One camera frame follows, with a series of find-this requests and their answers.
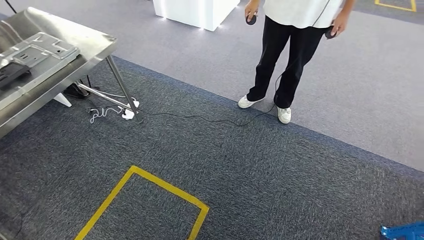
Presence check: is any white power strip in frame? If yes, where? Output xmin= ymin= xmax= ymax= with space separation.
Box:
xmin=120 ymin=97 xmax=141 ymax=121

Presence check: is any white desk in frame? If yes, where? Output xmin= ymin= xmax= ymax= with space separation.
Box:
xmin=52 ymin=92 xmax=73 ymax=108

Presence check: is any black floor stand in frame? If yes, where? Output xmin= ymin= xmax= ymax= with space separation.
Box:
xmin=3 ymin=0 xmax=17 ymax=15

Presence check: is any black plastic mounting plate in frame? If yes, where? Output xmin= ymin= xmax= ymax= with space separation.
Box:
xmin=0 ymin=62 xmax=31 ymax=90

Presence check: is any blue metal shelf rack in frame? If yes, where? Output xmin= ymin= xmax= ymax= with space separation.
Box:
xmin=380 ymin=221 xmax=424 ymax=240

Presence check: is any white power cable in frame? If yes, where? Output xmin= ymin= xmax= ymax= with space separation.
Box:
xmin=88 ymin=105 xmax=126 ymax=125

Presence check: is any black floor cable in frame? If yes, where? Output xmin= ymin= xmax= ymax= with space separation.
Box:
xmin=139 ymin=71 xmax=284 ymax=128

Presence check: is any yellow floor tape marking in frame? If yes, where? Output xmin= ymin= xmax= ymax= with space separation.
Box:
xmin=73 ymin=165 xmax=211 ymax=240

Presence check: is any white lit display plinth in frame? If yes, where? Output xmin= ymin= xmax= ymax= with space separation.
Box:
xmin=152 ymin=0 xmax=241 ymax=32

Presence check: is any stainless steel workbench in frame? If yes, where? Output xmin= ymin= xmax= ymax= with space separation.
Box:
xmin=0 ymin=6 xmax=145 ymax=140

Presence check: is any stamped aluminium sheet panel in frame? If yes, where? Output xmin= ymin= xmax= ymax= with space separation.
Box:
xmin=0 ymin=32 xmax=81 ymax=112

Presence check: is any person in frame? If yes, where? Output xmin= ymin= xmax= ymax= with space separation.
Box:
xmin=237 ymin=0 xmax=357 ymax=125

